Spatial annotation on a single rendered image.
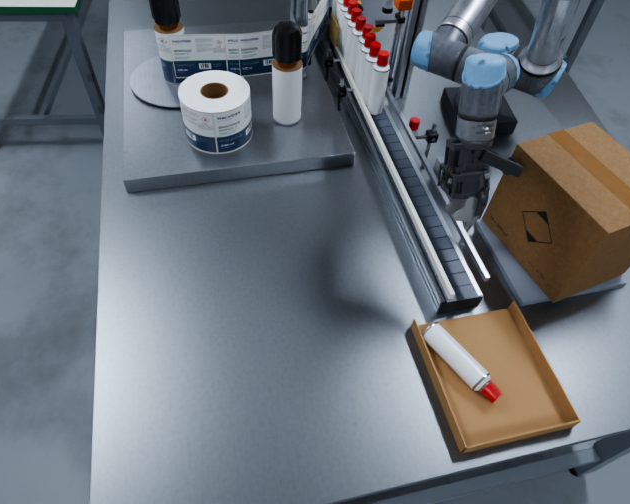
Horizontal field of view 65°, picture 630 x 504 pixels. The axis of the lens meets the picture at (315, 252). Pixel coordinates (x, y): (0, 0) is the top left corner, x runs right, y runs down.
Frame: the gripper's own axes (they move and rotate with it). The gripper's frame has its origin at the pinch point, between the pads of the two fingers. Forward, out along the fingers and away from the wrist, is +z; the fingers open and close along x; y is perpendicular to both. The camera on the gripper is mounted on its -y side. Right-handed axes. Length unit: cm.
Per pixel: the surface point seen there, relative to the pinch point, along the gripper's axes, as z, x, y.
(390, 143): 0, -51, 0
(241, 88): -19, -59, 42
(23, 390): 88, -67, 136
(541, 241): 8.8, -1.2, -20.8
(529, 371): 29.9, 18.6, -9.6
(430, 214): 9.8, -22.9, -2.0
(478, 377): 25.6, 20.8, 5.0
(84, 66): -6, -176, 105
